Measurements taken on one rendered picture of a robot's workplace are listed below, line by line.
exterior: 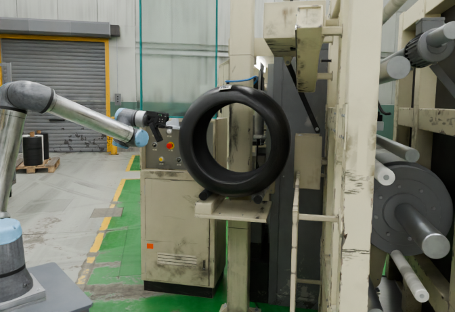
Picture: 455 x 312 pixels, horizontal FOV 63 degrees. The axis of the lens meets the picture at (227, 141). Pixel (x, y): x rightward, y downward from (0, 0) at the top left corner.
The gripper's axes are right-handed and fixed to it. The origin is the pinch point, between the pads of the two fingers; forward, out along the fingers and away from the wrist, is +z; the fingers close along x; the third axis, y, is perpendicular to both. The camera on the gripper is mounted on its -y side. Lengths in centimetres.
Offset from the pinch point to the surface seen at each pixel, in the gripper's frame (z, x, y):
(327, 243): 87, 20, -54
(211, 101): 18.1, -12.0, 16.9
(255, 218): 48, -11, -37
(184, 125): 5.5, -11.2, 3.2
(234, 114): 23.6, 25.7, 10.7
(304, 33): 59, -44, 48
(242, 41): 23, 26, 53
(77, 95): -541, 736, -35
